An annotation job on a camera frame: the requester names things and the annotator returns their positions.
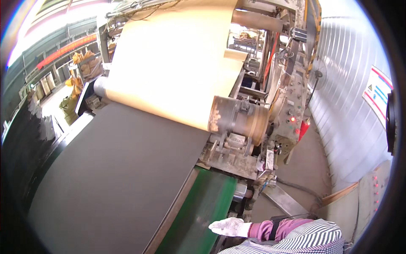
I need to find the person's right hand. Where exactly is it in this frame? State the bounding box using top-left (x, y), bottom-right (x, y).
top-left (208, 217), bottom-right (253, 238)

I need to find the small chrome roller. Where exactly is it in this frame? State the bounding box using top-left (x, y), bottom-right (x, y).
top-left (233, 183), bottom-right (248, 201)

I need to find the black wrist band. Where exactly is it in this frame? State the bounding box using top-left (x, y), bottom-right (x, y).
top-left (269, 220), bottom-right (281, 241)

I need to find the grey metal plate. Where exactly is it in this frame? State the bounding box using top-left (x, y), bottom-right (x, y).
top-left (261, 184), bottom-right (310, 219)

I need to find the person's body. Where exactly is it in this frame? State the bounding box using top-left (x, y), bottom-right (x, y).
top-left (218, 218), bottom-right (346, 254)

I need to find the dark grey rubber sheet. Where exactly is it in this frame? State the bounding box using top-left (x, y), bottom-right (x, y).
top-left (27, 102), bottom-right (212, 254)

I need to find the rusty metal roller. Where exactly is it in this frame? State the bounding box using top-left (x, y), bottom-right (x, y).
top-left (207, 95), bottom-right (271, 147)

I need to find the wooden plank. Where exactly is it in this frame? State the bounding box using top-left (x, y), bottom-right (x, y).
top-left (321, 182), bottom-right (359, 206)

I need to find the red fire extinguisher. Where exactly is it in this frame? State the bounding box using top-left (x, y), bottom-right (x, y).
top-left (298, 117), bottom-right (311, 142)

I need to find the machine control panel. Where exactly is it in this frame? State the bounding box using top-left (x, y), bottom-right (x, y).
top-left (270, 68), bottom-right (309, 156)

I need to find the beige control cabinet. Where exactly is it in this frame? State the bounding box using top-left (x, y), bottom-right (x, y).
top-left (355, 160), bottom-right (393, 243)

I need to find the tan paper web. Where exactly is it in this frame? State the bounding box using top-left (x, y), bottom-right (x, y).
top-left (105, 0), bottom-right (248, 133)

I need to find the black standing fan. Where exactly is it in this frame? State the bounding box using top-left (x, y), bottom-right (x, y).
top-left (307, 57), bottom-right (327, 104)

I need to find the green sack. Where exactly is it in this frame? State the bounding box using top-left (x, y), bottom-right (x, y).
top-left (59, 95), bottom-right (80, 126)

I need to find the heap of yellow sacks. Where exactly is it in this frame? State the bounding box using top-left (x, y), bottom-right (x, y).
top-left (65, 50), bottom-right (103, 99)

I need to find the brown overhead roller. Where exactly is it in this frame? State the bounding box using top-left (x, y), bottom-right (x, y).
top-left (231, 10), bottom-right (291, 34)

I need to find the stack of black sheets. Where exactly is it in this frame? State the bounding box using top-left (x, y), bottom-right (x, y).
top-left (1, 91), bottom-right (57, 161)

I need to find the red banner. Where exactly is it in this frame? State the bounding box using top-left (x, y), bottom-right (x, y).
top-left (36, 33), bottom-right (97, 70)

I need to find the grimy machine frame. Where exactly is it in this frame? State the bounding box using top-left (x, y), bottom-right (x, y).
top-left (197, 132), bottom-right (276, 181)

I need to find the grey floor hose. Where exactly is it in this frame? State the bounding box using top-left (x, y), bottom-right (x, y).
top-left (275, 177), bottom-right (325, 205)

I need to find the white wall safety sign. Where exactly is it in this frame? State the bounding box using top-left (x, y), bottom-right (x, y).
top-left (362, 65), bottom-right (394, 131)

